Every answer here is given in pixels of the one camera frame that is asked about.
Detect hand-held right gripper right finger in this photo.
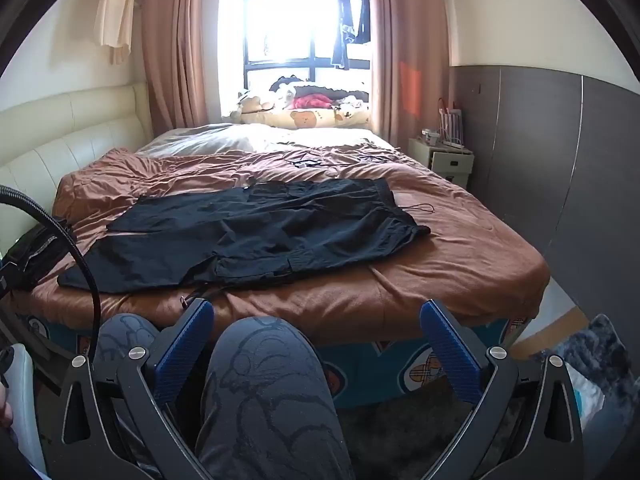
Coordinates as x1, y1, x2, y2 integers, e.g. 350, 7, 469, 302
419, 300, 586, 480

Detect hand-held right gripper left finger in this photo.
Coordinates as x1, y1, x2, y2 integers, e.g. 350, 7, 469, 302
50, 298, 216, 480

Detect black pants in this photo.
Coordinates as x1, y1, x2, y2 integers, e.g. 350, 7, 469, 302
57, 175, 432, 295

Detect person's left hand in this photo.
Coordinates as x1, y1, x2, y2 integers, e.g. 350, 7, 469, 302
0, 384, 14, 429

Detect person's left leg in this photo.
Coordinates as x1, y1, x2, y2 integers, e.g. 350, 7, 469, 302
92, 312, 161, 480

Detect person's leg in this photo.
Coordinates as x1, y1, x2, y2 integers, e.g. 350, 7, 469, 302
195, 316, 356, 480
92, 312, 161, 480

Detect printed blue bed sheet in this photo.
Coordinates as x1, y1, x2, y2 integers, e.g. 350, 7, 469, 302
15, 310, 531, 411

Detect person's right leg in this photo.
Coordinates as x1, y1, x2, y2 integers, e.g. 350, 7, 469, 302
195, 316, 356, 480

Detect brown blanket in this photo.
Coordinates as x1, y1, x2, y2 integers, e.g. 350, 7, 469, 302
10, 142, 551, 346

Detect grey fluffy cloth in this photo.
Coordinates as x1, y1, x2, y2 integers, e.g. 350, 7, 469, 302
530, 314, 631, 411

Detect black bag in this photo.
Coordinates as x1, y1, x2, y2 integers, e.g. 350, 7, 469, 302
5, 216, 78, 291

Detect white nightstand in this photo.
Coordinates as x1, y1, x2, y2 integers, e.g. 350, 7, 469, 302
407, 137, 475, 183

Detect grey wardrobe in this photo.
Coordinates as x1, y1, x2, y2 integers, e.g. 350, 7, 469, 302
450, 65, 640, 321

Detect grey duvet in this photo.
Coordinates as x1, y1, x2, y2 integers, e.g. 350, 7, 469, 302
135, 122, 396, 158

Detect striped bag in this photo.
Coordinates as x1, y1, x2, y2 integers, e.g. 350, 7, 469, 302
437, 99, 463, 143

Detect beige stuffed toy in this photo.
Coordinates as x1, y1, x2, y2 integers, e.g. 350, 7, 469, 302
235, 91, 273, 116

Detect cream padded headboard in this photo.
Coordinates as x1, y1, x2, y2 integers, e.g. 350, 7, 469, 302
0, 81, 153, 256

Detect bear print pillow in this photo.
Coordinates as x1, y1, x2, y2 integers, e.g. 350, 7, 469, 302
240, 107, 371, 130

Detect black white plush toy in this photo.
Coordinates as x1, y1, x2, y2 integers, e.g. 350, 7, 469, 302
270, 77, 307, 107

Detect red cloth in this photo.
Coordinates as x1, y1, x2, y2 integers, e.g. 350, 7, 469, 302
291, 94, 333, 110

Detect pink curtain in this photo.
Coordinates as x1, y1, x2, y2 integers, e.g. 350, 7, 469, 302
366, 0, 453, 148
140, 0, 223, 133

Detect hanging dark clothes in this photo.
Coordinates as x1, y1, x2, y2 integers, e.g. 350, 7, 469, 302
330, 0, 371, 70

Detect black cable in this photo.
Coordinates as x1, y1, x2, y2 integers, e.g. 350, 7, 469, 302
0, 185, 101, 313

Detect thin black cord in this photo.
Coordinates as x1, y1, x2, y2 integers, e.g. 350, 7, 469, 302
280, 146, 403, 170

